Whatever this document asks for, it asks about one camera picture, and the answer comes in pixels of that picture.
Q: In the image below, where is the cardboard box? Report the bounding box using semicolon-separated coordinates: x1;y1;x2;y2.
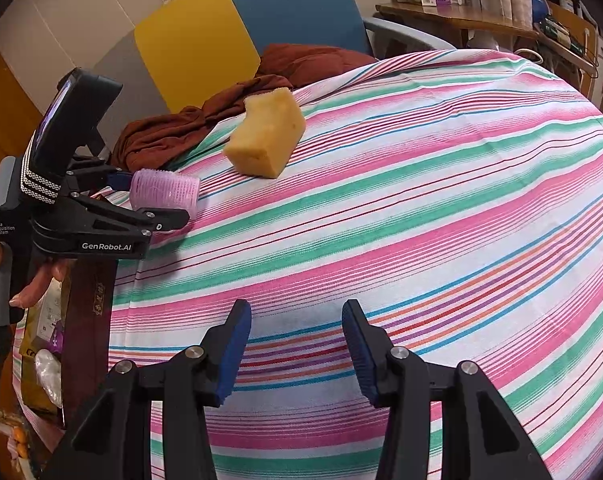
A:
549;0;599;56

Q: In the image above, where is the grey yellow blue chair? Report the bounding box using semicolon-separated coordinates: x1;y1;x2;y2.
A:
89;0;457;156

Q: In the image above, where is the wooden wardrobe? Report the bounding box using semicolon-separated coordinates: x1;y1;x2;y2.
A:
0;35;52;186

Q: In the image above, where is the yellow sponge block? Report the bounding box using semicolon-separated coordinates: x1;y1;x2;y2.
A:
224;87;306;179

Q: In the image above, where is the white cotton ball bag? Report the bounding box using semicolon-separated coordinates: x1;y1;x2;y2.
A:
34;349;63;407

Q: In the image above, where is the person's left hand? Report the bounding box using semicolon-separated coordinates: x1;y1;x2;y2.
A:
0;242;72;309

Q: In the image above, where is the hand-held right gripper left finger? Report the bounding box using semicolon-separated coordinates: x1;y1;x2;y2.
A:
46;299;252;480

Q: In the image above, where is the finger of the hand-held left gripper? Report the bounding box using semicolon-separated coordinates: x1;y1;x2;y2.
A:
68;159;132;191
76;192;190;233

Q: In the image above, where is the brown red garment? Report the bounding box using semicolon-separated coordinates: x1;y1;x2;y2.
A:
110;44;379;172

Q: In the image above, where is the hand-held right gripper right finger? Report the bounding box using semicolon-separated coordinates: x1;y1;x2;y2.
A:
342;299;555;480

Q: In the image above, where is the wooden side desk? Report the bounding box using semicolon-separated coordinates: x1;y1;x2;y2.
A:
375;4;599;68

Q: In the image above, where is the gold metal tin box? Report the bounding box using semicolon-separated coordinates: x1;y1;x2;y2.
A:
12;260;118;431

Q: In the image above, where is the pink hair roller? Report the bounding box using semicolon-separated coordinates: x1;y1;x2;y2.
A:
130;169;201;221

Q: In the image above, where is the purple snack packet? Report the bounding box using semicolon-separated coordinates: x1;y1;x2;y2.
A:
48;320;66;354

